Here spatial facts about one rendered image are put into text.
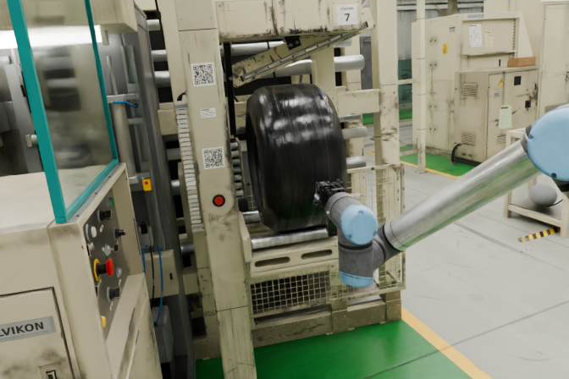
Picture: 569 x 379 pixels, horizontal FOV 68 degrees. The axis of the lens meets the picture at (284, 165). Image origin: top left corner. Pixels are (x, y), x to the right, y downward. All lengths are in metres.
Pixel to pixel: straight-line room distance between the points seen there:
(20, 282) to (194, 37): 0.91
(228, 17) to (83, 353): 1.27
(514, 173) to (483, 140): 4.95
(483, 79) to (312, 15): 4.28
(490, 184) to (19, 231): 0.96
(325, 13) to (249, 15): 0.31
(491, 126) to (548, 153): 5.17
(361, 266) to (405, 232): 0.15
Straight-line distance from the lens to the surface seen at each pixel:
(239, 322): 1.77
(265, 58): 1.91
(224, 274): 1.66
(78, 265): 0.91
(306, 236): 1.57
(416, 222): 1.14
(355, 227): 1.06
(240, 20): 1.77
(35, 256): 0.92
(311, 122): 1.40
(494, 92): 5.97
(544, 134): 0.84
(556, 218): 4.11
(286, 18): 1.80
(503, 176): 1.03
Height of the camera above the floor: 1.52
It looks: 13 degrees down
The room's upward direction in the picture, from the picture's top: 5 degrees counter-clockwise
